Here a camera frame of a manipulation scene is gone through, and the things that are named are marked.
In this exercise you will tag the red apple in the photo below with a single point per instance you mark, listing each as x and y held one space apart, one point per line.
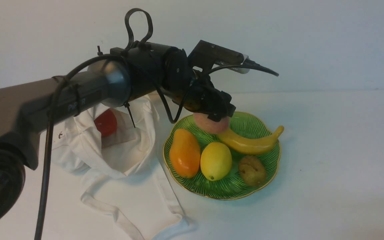
106 123

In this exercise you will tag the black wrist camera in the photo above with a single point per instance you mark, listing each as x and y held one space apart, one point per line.
205 55

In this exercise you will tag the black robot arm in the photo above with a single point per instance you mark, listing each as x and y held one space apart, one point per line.
113 79

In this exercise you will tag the brown kiwi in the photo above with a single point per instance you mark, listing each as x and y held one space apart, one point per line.
252 171

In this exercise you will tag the orange mango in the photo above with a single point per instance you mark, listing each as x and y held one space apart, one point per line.
185 154

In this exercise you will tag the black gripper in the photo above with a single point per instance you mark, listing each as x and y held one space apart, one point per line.
203 97

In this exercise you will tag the yellow lemon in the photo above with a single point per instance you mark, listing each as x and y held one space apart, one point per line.
216 161

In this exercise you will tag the green glass leaf plate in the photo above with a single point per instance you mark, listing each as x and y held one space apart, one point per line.
232 186

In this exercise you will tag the white cloth tote bag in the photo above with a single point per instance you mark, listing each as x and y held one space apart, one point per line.
80 146

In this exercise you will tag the yellow banana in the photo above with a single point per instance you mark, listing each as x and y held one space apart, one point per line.
249 146

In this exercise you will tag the pink peach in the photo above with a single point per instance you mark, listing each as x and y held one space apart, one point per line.
204 123

